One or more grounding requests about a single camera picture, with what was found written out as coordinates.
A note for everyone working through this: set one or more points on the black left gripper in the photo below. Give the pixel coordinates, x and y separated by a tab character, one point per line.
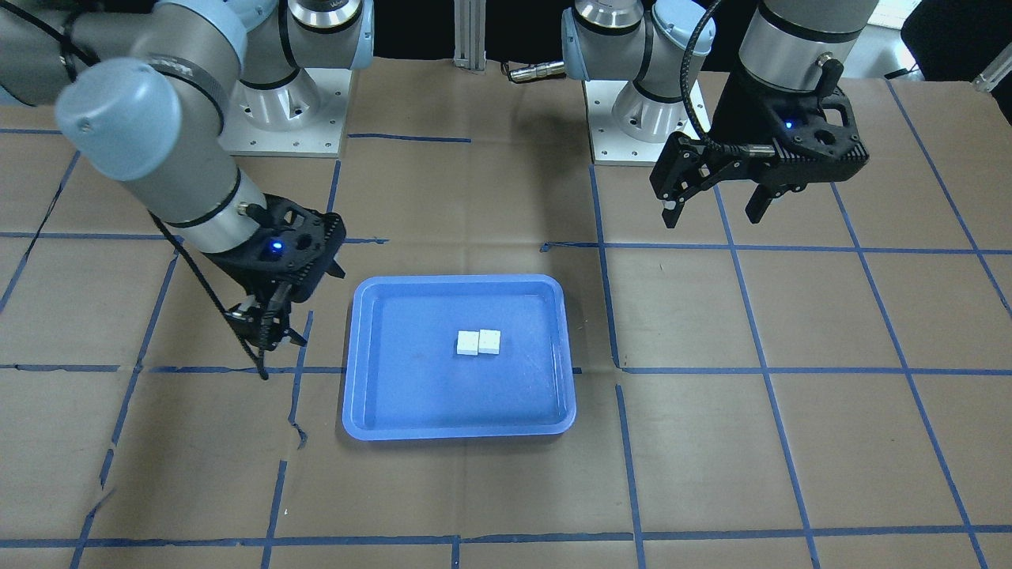
745	113

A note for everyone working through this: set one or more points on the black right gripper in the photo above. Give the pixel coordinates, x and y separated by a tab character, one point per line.
238	273

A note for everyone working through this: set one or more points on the white block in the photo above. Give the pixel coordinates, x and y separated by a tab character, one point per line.
467	342
489	341

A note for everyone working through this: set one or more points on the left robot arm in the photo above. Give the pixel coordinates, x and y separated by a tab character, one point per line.
662	48

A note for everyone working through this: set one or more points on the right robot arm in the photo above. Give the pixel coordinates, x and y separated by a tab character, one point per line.
163	98

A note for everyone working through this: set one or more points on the blue plastic tray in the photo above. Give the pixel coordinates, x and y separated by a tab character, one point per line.
404	381

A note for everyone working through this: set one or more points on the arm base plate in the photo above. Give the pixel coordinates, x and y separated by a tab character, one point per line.
303	118
627	128

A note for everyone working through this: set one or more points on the aluminium frame post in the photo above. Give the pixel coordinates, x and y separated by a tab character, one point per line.
469	35

